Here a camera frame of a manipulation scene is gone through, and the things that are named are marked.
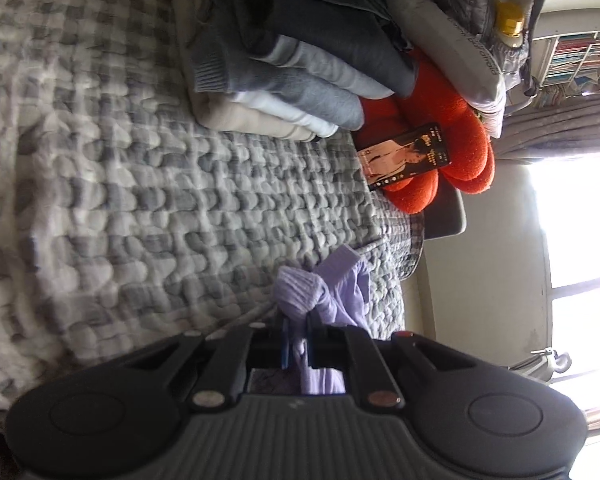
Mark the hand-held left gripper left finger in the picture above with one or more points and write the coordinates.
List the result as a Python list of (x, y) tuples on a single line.
[(283, 345)]

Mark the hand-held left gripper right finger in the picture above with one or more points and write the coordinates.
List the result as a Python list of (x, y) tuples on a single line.
[(320, 345)]

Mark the lavender garment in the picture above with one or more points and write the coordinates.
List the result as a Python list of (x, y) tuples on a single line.
[(300, 292)]

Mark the grey sofa armrest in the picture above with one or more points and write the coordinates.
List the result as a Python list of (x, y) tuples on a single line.
[(447, 215)]

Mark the smartphone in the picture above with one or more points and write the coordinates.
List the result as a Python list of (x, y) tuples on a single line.
[(405, 157)]

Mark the grey checkered quilted blanket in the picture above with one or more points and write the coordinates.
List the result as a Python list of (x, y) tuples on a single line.
[(130, 185)]

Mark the white office chair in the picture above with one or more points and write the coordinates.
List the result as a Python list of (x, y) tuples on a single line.
[(550, 360)]

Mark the beige folded garment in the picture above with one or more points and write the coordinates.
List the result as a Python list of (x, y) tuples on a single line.
[(245, 116)]

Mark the white folded garment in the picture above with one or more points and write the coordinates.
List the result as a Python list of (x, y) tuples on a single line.
[(280, 107)]

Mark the red flower-shaped pillow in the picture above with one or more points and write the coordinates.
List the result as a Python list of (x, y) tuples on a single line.
[(455, 110)]

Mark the light grey folded sweatshirt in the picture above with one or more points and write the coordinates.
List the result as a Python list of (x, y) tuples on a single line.
[(320, 67)]

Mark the window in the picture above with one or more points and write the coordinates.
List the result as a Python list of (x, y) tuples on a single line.
[(580, 220)]

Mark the white grey pillow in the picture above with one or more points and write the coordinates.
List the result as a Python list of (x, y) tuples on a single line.
[(440, 35)]

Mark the grey patterned curtain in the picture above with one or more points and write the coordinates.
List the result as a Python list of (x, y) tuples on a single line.
[(570, 125)]

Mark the black folded garment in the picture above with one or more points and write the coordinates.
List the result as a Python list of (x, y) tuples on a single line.
[(305, 0)]

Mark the yellow toy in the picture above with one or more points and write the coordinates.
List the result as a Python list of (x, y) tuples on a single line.
[(510, 15)]

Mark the white bookshelf with books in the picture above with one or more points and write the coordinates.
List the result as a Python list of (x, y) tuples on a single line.
[(580, 60)]

